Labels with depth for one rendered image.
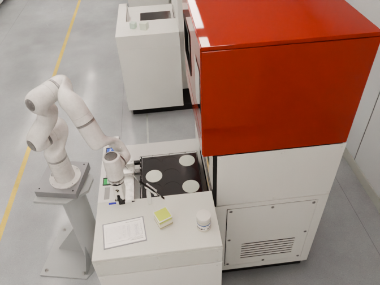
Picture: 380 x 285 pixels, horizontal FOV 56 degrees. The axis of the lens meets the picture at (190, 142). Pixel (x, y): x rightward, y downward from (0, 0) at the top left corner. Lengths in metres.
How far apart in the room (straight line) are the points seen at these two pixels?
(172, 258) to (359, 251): 1.71
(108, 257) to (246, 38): 1.16
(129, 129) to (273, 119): 2.48
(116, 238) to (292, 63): 1.15
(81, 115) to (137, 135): 2.28
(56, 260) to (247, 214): 1.57
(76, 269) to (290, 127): 1.94
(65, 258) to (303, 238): 1.77
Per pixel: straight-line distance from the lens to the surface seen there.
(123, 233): 1.84
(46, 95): 1.70
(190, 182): 2.09
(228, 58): 1.47
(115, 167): 1.70
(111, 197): 2.01
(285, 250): 2.64
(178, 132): 3.83
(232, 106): 1.60
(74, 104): 1.59
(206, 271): 1.95
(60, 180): 2.26
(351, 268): 3.00
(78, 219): 2.52
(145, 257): 1.78
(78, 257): 3.00
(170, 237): 1.79
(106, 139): 1.67
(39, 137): 1.98
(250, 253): 2.57
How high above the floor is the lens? 2.46
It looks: 42 degrees down
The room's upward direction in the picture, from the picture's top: 3 degrees counter-clockwise
